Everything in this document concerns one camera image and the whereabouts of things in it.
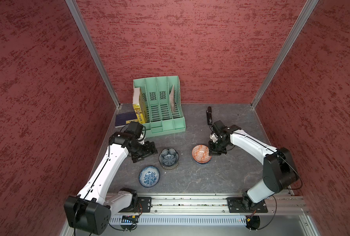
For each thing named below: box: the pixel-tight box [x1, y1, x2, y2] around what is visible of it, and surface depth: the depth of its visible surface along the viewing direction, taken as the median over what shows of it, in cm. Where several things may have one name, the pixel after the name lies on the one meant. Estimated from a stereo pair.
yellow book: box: [128, 103, 146, 124], surface depth 91 cm
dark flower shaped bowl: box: [158, 147, 180, 167], surface depth 85 cm
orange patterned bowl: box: [191, 144, 212, 165], surface depth 89 cm
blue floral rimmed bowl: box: [138, 165, 161, 188], surface depth 83 cm
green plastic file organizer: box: [132, 75, 186, 139], surface depth 107 cm
